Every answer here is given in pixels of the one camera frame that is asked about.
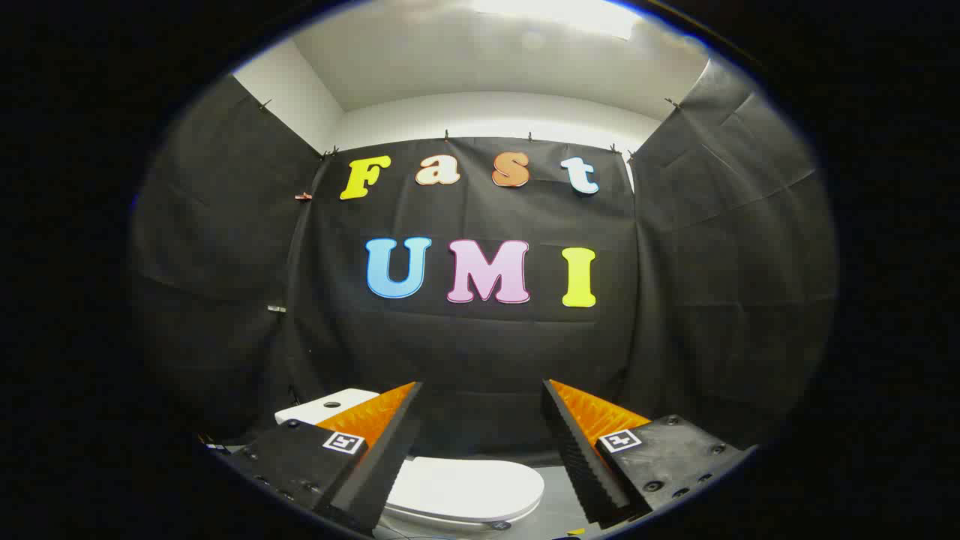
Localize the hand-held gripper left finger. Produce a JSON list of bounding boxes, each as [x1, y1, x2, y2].
[[221, 381, 425, 537]]

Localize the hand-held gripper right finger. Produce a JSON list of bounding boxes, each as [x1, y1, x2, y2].
[[541, 379, 757, 527]]

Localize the white toilet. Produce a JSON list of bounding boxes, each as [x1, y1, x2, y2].
[[274, 388, 545, 535]]

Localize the black backdrop cloth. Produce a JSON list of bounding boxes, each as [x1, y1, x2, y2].
[[131, 60, 838, 460]]

